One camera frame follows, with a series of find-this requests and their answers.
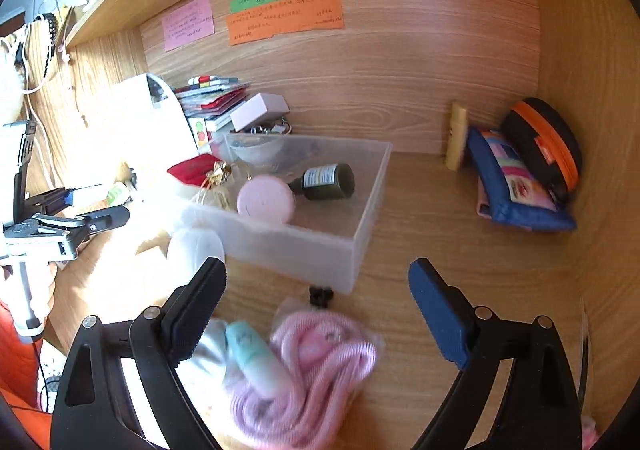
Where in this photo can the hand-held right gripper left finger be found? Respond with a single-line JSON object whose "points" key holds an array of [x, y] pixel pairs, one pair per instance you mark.
{"points": [[192, 315]]}

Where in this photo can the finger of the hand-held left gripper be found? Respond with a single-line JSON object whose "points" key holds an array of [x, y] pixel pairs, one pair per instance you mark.
{"points": [[107, 220], [70, 196]]}

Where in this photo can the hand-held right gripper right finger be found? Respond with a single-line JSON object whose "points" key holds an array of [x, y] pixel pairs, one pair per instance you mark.
{"points": [[440, 310]]}

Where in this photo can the frosted white round jar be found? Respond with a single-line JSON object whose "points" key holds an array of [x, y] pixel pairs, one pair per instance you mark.
{"points": [[195, 250]]}

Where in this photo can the teal and white tube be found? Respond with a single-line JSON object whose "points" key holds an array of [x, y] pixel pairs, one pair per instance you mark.
{"points": [[252, 360]]}

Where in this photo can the clear plastic storage bin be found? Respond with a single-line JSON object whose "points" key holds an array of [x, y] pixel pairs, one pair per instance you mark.
{"points": [[320, 250]]}

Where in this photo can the person's left forearm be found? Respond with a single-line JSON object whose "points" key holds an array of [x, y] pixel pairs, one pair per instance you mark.
{"points": [[15, 360]]}

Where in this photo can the wooden desktop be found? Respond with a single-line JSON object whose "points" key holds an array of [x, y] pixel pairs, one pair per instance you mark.
{"points": [[410, 250]]}

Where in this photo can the person's left hand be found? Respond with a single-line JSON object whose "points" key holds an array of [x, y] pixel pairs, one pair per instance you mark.
{"points": [[47, 290]]}

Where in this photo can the green lotion tube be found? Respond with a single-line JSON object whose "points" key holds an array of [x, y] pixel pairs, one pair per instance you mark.
{"points": [[119, 193]]}

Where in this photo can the red pouch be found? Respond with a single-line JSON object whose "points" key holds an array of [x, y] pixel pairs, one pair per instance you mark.
{"points": [[192, 171]]}

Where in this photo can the white paper sheet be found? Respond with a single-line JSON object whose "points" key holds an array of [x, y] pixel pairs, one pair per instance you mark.
{"points": [[150, 125]]}

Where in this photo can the black hair clip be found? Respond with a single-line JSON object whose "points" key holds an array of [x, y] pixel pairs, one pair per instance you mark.
{"points": [[321, 296]]}

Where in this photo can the fruit print box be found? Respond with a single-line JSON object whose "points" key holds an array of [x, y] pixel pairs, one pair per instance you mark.
{"points": [[199, 135]]}

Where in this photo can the pink round jar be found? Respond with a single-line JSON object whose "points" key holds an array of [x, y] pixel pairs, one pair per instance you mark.
{"points": [[265, 200]]}

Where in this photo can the blue patchwork pouch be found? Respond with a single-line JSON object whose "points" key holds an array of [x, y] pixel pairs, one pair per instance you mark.
{"points": [[520, 195]]}

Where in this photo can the stack of colourful books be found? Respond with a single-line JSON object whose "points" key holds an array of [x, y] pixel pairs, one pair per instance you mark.
{"points": [[212, 97]]}

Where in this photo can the clear plastic bowl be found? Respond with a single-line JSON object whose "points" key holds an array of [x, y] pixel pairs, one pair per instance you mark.
{"points": [[257, 150]]}

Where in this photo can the dark green glass bottle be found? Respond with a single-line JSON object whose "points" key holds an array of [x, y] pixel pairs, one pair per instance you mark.
{"points": [[330, 180]]}

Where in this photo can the white cardboard box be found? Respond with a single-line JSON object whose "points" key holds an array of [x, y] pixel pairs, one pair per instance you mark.
{"points": [[260, 112]]}

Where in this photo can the black and orange case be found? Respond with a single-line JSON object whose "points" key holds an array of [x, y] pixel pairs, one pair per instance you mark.
{"points": [[550, 140]]}

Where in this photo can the pink paper note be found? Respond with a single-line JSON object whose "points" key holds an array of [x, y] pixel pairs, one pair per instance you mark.
{"points": [[189, 23]]}

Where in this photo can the orange paper note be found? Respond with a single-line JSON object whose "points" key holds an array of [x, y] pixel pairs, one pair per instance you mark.
{"points": [[285, 22]]}

